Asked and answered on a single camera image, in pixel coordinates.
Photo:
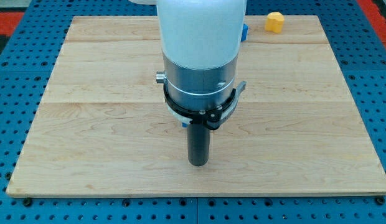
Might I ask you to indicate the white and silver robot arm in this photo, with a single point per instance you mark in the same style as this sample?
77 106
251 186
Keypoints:
200 44

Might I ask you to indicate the blue block behind arm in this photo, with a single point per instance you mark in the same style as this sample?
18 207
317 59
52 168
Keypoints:
244 32

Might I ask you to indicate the wooden board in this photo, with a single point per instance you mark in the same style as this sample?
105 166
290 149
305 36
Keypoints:
102 129

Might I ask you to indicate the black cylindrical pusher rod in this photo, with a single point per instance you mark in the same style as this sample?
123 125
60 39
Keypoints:
198 142

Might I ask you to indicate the yellow heart block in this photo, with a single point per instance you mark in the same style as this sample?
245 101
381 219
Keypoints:
274 22

